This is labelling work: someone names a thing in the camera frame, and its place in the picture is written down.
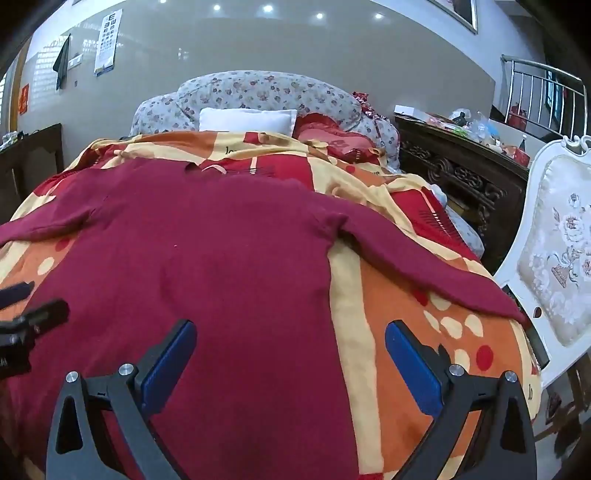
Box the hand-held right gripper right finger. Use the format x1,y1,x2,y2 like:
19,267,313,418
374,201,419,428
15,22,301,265
385,320,539,480

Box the clear plastic bags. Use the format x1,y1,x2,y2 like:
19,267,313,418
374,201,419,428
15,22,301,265
450,109,504,144

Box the dark wooden side table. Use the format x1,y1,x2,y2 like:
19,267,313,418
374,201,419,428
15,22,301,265
0,124,64,217

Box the red embroidered pillow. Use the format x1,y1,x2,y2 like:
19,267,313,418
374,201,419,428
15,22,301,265
293,112,386,162

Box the grey floral sofa cushion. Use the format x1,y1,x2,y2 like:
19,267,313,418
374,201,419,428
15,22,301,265
130,71,402,174

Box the maroon sweater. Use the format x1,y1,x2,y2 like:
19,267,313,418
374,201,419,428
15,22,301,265
0,157,527,480

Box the framed wall picture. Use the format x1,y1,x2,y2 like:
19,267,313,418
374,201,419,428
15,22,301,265
427,0,478,35

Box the white floral upholstered chair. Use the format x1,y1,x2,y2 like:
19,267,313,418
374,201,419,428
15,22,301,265
492,135,591,393

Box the eye chart poster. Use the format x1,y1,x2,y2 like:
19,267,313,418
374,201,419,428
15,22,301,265
93,8,123,76

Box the metal stair railing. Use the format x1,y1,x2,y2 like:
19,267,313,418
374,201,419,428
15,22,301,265
501,54,588,139

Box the white pillow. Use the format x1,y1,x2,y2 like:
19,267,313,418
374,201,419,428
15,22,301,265
198,107,298,138

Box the green hanging cloth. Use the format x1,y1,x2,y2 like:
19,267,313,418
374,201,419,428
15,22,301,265
52,34,71,90

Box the orange red patterned blanket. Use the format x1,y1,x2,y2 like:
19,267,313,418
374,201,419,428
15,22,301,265
0,130,543,480

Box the dark carved wooden cabinet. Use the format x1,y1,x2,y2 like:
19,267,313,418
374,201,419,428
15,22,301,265
394,114,532,273

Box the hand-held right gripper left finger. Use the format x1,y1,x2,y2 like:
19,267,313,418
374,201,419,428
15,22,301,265
45,318,198,480

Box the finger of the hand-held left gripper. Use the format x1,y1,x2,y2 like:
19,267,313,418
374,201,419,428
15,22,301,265
0,281,36,310
14,299,70,334

